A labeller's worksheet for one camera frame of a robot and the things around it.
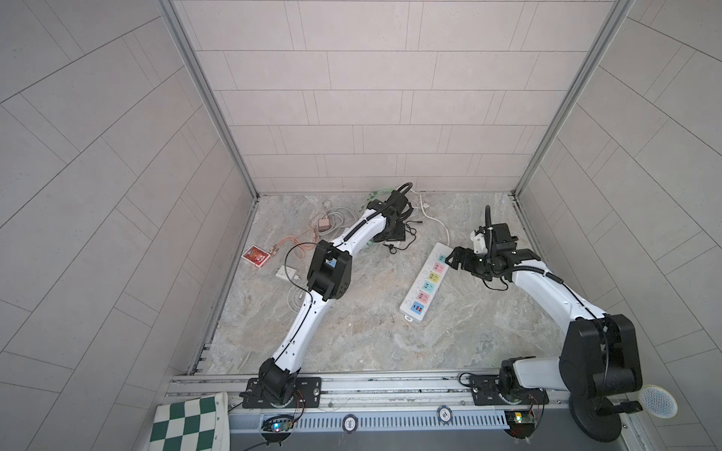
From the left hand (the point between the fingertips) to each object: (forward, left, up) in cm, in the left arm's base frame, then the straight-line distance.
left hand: (397, 234), depth 104 cm
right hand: (-16, -17, +8) cm, 25 cm away
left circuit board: (-58, +31, +1) cm, 66 cm away
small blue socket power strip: (-17, +38, +2) cm, 41 cm away
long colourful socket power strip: (-21, -8, +2) cm, 22 cm away
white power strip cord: (+11, -10, +3) cm, 15 cm away
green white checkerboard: (-57, +50, +1) cm, 76 cm away
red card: (-10, +49, 0) cm, 50 cm away
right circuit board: (-57, -28, -1) cm, 63 cm away
